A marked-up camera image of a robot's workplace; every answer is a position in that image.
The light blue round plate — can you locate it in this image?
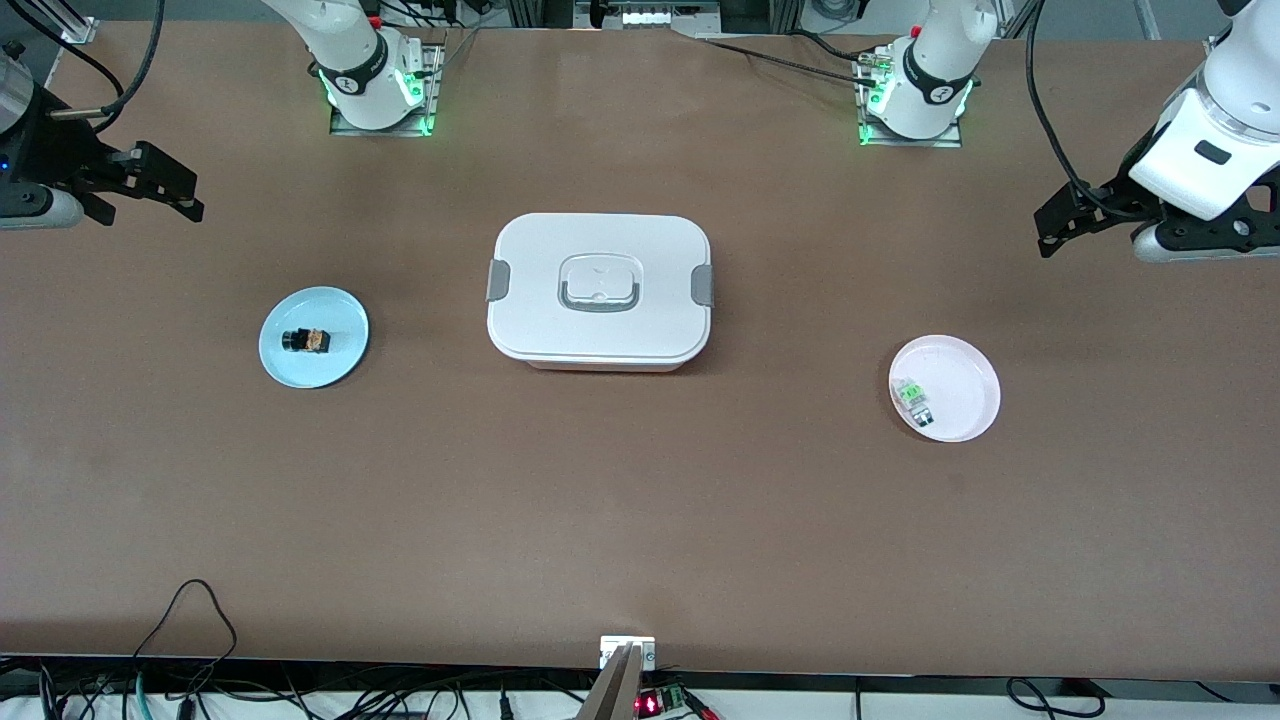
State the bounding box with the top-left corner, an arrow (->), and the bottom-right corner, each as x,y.
259,286 -> 370,390

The white lidded pink lunch box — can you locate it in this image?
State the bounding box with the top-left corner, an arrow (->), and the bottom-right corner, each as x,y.
486,212 -> 717,374

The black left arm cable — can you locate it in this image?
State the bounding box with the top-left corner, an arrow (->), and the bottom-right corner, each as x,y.
1025,0 -> 1151,223

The white power strip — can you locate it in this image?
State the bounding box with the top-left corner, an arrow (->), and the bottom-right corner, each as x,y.
620,0 -> 721,29

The thin black looped cable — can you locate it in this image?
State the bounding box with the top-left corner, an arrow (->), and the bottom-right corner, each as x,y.
133,578 -> 239,667

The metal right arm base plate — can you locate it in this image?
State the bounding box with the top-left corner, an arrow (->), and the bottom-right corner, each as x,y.
330,40 -> 447,138

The small white bracket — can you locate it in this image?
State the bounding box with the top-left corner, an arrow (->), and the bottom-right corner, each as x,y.
600,636 -> 657,671

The black cable on table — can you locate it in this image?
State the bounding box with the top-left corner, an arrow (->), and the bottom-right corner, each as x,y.
690,33 -> 883,87

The grey metal post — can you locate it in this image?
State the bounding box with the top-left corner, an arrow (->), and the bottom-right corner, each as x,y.
578,643 -> 646,720

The pale pink round plate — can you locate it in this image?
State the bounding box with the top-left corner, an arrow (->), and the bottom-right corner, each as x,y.
888,334 -> 1002,444

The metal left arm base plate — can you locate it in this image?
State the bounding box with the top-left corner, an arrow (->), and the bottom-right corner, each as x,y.
856,50 -> 964,149

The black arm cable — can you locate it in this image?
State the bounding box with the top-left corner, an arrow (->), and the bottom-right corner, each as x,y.
1025,0 -> 1151,223
8,0 -> 167,131

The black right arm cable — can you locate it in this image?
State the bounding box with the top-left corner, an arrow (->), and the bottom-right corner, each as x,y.
8,0 -> 167,131

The red lit electronics module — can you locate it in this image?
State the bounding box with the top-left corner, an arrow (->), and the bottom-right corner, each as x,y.
635,684 -> 693,717

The black cable loop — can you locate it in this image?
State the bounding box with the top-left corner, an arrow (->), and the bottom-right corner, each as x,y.
1005,677 -> 1106,719

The green and white switch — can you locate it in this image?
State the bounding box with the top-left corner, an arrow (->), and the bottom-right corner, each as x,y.
895,378 -> 938,428

